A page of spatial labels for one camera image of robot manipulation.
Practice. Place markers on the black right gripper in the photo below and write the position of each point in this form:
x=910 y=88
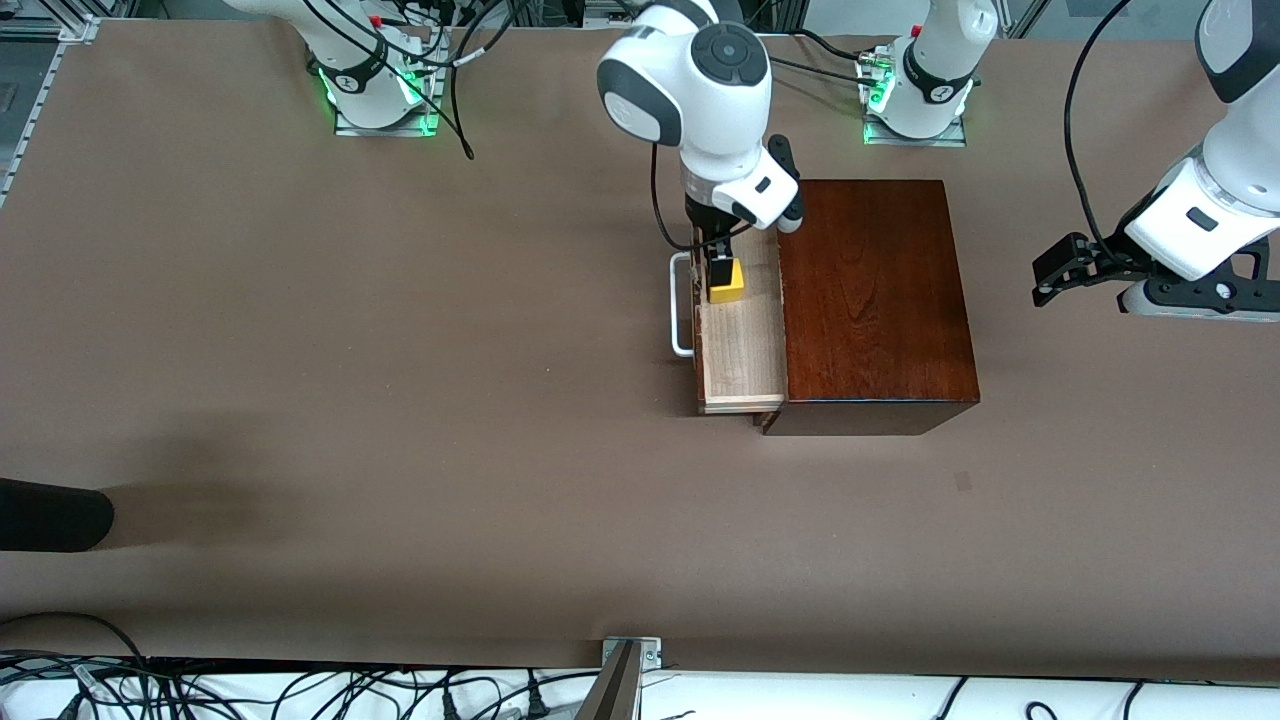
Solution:
x=706 y=222

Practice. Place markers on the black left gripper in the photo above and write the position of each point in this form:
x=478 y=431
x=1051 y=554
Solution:
x=1117 y=256

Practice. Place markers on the yellow block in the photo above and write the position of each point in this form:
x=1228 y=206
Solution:
x=728 y=293

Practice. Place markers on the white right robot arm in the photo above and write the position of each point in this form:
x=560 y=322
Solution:
x=700 y=110

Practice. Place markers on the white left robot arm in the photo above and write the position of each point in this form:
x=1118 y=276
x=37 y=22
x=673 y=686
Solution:
x=940 y=70

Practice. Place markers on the dark brown wooden cabinet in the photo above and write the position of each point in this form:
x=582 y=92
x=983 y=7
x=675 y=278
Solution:
x=870 y=300

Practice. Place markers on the brown table cover sheet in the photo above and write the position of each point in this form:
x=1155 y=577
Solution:
x=400 y=400

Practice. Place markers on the white ledge panel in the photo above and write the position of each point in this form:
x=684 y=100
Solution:
x=800 y=700

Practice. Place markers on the grey metal bar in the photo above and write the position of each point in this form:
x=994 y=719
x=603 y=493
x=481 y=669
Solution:
x=610 y=695

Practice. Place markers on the black rounded object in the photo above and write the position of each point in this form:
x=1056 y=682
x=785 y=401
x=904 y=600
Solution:
x=50 y=515

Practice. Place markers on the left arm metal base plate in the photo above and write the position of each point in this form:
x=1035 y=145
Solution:
x=915 y=141

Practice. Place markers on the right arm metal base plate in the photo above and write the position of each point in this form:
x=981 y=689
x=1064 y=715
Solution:
x=385 y=125

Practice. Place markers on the small aluminium bracket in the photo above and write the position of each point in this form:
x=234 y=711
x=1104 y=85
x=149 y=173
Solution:
x=648 y=655

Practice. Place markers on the aluminium edge rail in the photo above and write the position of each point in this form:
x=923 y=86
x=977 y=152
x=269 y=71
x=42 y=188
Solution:
x=80 y=28

